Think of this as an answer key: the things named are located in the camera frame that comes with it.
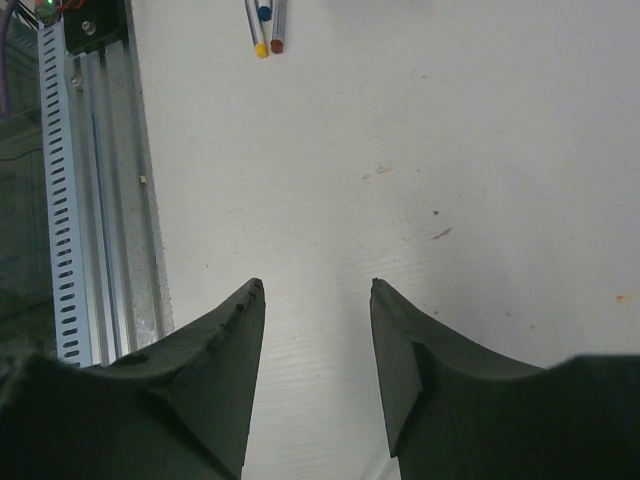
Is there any blue capped pen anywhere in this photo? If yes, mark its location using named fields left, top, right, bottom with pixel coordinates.
left=257, top=0, right=272, bottom=22

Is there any aluminium front rail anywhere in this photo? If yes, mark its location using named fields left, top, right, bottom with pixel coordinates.
left=69, top=0, right=176, bottom=366

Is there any red brown capped pen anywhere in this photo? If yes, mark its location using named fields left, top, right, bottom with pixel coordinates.
left=269, top=0, right=289, bottom=55

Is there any opened yellow pen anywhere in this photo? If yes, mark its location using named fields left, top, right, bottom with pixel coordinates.
left=244, top=0, right=269, bottom=59

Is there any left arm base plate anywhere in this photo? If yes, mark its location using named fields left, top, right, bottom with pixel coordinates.
left=60, top=0, right=128, bottom=55

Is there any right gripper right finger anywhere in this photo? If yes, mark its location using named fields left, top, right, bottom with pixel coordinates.
left=370, top=279, right=639, bottom=479

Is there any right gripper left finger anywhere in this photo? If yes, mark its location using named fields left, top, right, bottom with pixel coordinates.
left=1, top=278, right=266, bottom=479

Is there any slotted cable duct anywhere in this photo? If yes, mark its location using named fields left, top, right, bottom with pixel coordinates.
left=37, top=23, right=93, bottom=368

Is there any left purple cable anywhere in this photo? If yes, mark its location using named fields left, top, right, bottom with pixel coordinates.
left=0, top=0, right=16, bottom=116

